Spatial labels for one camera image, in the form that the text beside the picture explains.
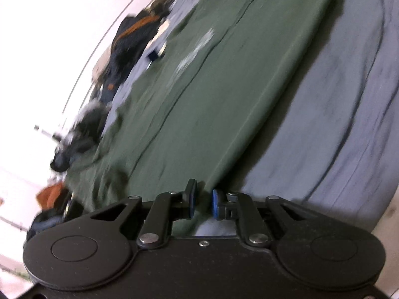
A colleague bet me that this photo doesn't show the dark green t-shirt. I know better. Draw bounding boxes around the dark green t-shirt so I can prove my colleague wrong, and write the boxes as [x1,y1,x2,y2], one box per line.
[64,0,348,238]

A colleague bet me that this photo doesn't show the light grey garment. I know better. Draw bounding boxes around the light grey garment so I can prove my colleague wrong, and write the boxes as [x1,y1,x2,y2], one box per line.
[50,103,112,172]

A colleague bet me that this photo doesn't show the grey quilted bedspread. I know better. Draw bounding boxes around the grey quilted bedspread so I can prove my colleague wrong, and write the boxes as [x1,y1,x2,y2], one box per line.
[103,0,399,238]

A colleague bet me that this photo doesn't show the navy dotted jacket orange strap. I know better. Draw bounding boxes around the navy dotted jacket orange strap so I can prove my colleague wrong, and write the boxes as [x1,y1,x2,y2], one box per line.
[100,15,171,104]

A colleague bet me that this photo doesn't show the camouflage garment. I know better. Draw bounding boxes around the camouflage garment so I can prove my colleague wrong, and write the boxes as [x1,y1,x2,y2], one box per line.
[150,0,188,17]

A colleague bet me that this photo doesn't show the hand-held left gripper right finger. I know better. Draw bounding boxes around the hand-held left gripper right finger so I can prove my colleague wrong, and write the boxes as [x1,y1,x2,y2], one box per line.
[212,189,312,249]

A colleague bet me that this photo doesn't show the beige trousers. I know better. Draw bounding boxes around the beige trousers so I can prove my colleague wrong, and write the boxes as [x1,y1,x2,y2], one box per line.
[93,53,110,83]

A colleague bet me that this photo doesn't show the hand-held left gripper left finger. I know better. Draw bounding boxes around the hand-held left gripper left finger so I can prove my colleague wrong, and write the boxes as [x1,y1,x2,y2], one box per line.
[89,179,198,250]

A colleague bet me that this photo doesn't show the rust orange sweater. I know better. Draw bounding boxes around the rust orange sweater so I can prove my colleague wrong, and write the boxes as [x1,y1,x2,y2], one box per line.
[36,183,68,211]

